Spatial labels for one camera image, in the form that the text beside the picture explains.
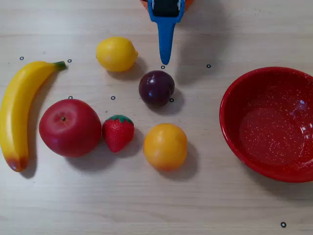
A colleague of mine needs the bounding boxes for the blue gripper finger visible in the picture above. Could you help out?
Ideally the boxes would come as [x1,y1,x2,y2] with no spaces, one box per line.
[147,0,186,66]

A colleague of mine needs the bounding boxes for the blue gripper body with servo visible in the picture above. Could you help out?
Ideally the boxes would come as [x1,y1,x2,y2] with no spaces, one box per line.
[153,0,181,17]

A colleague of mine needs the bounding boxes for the yellow plastic lemon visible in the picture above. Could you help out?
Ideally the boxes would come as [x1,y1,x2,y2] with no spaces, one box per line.
[96,36,139,72]

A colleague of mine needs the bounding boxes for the red speckled enamel bowl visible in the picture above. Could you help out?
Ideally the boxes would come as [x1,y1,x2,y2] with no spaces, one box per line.
[219,67,313,184]

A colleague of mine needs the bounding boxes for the dark purple plastic plum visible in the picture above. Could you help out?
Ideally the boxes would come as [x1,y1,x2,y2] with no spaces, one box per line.
[138,70,176,108]

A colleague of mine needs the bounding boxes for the red plastic strawberry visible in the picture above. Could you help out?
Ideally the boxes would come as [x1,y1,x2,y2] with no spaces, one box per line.
[102,115,135,153]

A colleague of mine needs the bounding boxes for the orange plastic orange fruit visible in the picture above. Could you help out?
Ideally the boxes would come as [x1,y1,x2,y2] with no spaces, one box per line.
[143,123,188,172]

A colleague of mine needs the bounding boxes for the red plastic apple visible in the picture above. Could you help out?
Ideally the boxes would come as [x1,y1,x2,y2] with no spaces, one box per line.
[39,98,102,158]

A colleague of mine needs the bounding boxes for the yellow plastic banana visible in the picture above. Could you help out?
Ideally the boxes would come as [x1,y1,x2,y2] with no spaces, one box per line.
[0,61,67,172]

